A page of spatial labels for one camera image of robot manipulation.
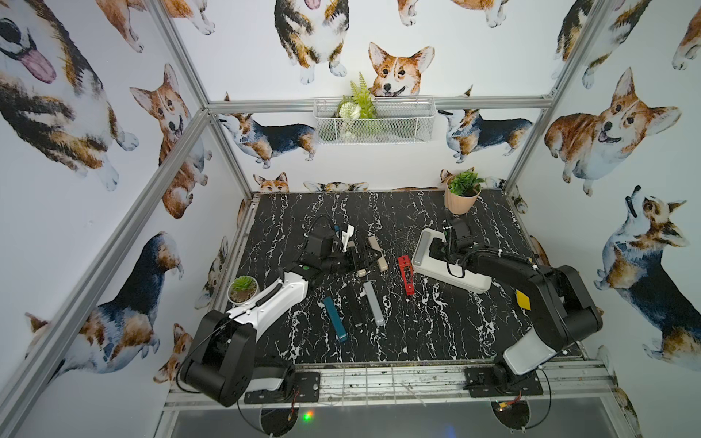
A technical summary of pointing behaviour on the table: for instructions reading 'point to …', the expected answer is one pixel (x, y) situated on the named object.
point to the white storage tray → (424, 264)
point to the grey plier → (374, 303)
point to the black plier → (355, 307)
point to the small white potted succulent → (242, 289)
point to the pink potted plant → (462, 190)
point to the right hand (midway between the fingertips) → (430, 244)
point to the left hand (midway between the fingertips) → (376, 255)
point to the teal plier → (337, 322)
